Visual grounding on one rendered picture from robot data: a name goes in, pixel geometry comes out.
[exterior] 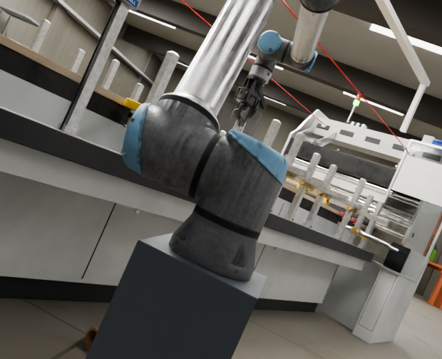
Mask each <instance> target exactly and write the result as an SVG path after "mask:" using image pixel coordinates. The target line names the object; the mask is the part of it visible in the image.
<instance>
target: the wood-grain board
mask: <svg viewBox="0 0 442 359"><path fill-rule="evenodd" d="M0 44H1V45H3V46H5V47H7V48H10V49H11V50H13V51H15V52H17V53H20V54H21V55H23V56H25V57H27V58H30V59H31V60H33V61H35V62H37V63H40V64H41V65H43V66H45V67H47V68H49V69H51V70H53V71H55V72H57V73H59V74H61V75H63V76H65V77H67V78H69V79H71V80H73V81H75V82H77V83H79V84H80V82H81V79H82V76H80V75H79V74H77V73H74V72H73V71H70V70H69V69H67V68H65V67H63V66H61V65H59V64H57V63H55V62H53V61H52V60H50V59H48V58H46V57H44V56H42V55H40V54H39V53H37V52H35V51H32V50H31V49H29V48H27V47H25V46H23V45H21V44H20V43H17V42H15V41H13V40H12V39H10V38H8V37H6V36H4V35H2V34H0ZM93 91H94V92H96V93H98V94H100V95H102V96H104V97H106V98H108V99H110V100H112V101H114V102H116V103H118V104H120V105H122V106H123V104H124V102H125V99H124V98H122V97H120V96H119V95H116V94H115V93H112V92H110V91H109V90H107V89H105V88H103V87H101V86H99V85H97V84H96V86H95V88H94V90H93ZM283 187H284V188H286V189H288V190H289V191H291V192H293V193H295V194H296V193H297V189H295V188H293V187H291V186H289V185H288V184H286V183H284V185H283ZM303 198H305V199H308V200H309V201H311V202H314V201H315V199H314V198H313V197H310V196H309V195H307V194H304V196H303ZM321 207H323V208H325V209H328V210H329V211H331V212H333V213H335V214H338V215H339V213H340V212H339V211H337V210H335V209H333V208H331V207H329V206H328V205H326V204H324V203H322V204H321Z"/></svg>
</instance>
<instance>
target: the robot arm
mask: <svg viewBox="0 0 442 359"><path fill-rule="evenodd" d="M277 1H278V0H227V2H226V4H225V5H224V7H223V9H222V10H221V12H220V14H219V16H218V17H217V19H216V21H215V22H214V24H213V26H212V28H211V29H210V31H209V33H208V35H207V36H206V38H205V40H204V41H203V43H202V45H201V47H200V48H199V50H198V52H197V53H196V55H195V57H194V58H193V60H192V62H191V64H190V65H189V67H188V69H187V70H186V72H185V74H184V76H183V78H182V79H181V81H180V82H179V84H178V86H177V88H176V89H175V91H174V93H166V94H164V95H162V96H161V97H160V99H159V101H158V102H157V104H156V105H152V104H151V103H143V104H142V105H140V106H139V107H138V108H137V110H136V111H135V112H134V114H133V116H132V118H131V121H130V122H129V124H128V127H127V130H126V132H125V137H124V141H123V160H124V163H125V165H126V166H127V167H128V168H130V169H132V170H133V171H135V172H137V173H139V174H140V175H141V176H143V177H147V178H148V179H151V180H153V181H155V182H158V183H160V184H162V185H164V186H166V187H169V188H171V189H174V190H175V191H177V192H180V193H182V194H184V195H186V196H189V197H191V198H193V199H195V200H197V204H196V205H195V208H194V210H193V212H192V214H191V215H190V216H189V217H188V218H187V219H186V220H185V221H184V222H183V223H182V224H181V225H180V227H179V228H178V229H177V230H176V231H175V232H174V233H173V235H172V236H171V238H170V241H169V246H170V247H171V248H172V249H173V250H174V251H175V252H177V253H178V254H179V255H181V256H182V257H184V258H186V259H187V260H189V261H191V262H193V263H194V264H197V265H198V266H201V267H203V268H204V269H207V270H209V271H211V272H214V273H216V274H219V275H221V276H224V277H227V278H229V279H234V280H237V281H250V279H251V277H252V275H253V273H254V269H255V252H256V243H257V240H258V238H259V235H260V233H261V231H262V229H263V226H264V224H265V222H266V220H267V218H268V216H269V213H270V211H271V209H272V206H273V204H274V201H275V199H276V198H277V195H278V193H279V191H280V189H281V186H282V185H283V184H284V183H283V181H284V178H285V175H286V173H287V169H288V162H287V160H286V159H285V157H283V156H282V155H281V154H279V153H278V152H277V151H276V150H274V149H272V148H271V147H269V146H267V145H266V144H264V143H262V142H260V141H259V140H256V139H254V138H253V137H250V136H249V135H246V134H244V133H243V132H240V131H238V130H233V129H231V130H230V131H229V132H227V136H226V137H225V136H223V135H220V134H218V132H219V129H220V124H219V123H218V120H217V118H216V117H217V114H218V113H219V111H220V109H221V107H222V105H223V103H224V101H225V99H226V97H227V96H228V94H229V92H230V90H231V88H232V86H233V84H234V83H235V81H236V79H237V77H238V75H239V73H240V71H241V70H242V67H243V65H244V64H245V61H246V60H247V57H248V56H249V54H250V52H251V50H252V48H253V46H254V45H255V43H256V41H257V39H258V37H259V35H260V33H261V31H262V29H263V28H264V25H265V24H266V22H267V19H268V18H269V16H270V14H271V13H272V10H273V8H274V6H275V5H276V3H277ZM299 1H300V4H301V8H300V12H299V18H298V21H297V27H296V31H295V35H294V40H293V42H291V41H288V40H287V39H284V38H281V36H280V35H279V34H278V33H277V32H276V31H265V32H264V33H262V34H261V35H260V37H259V39H258V42H257V47H258V54H257V57H256V59H255V61H254V63H253V66H252V68H251V70H250V72H249V75H247V77H246V80H245V82H244V84H243V86H242V87H239V88H238V90H237V92H236V94H235V99H237V100H238V101H239V102H240V106H239V109H235V110H234V114H235V116H236V117H237V126H239V127H241V126H242V125H244V124H245V123H246V122H247V121H248V120H249V119H250V118H251V117H252V116H253V115H254V114H255V113H256V112H257V109H258V108H259V109H263V110H264V109H265V108H266V107H267V104H266V102H265V99H264V96H263V93H262V89H261V86H262V87H263V86H264V85H265V84H266V83H268V81H269V79H270V77H271V75H272V72H273V70H274V68H275V66H276V64H277V62H280V63H283V64H284V65H287V66H290V67H292V68H295V69H297V70H299V71H301V72H305V73H308V72H310V70H311V68H312V66H313V64H314V62H315V60H316V58H317V54H318V53H317V52H316V51H315V49H316V47H317V43H318V41H319V37H320V35H321V32H322V29H323V27H324V24H325V21H326V19H327V16H328V13H329V11H331V10H332V9H333V8H334V7H335V6H336V5H337V3H338V2H339V0H299ZM238 91H239V93H238ZM237 93H238V95H237ZM236 95H237V96H236ZM246 107H247V108H246Z"/></svg>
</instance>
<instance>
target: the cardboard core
mask: <svg viewBox="0 0 442 359"><path fill-rule="evenodd" d="M98 329H99V328H90V329H88V331H87V333H86V337H85V345H86V348H87V349H88V350H89V349H90V347H91V345H92V342H93V340H94V338H95V336H96V333H97V332H98Z"/></svg>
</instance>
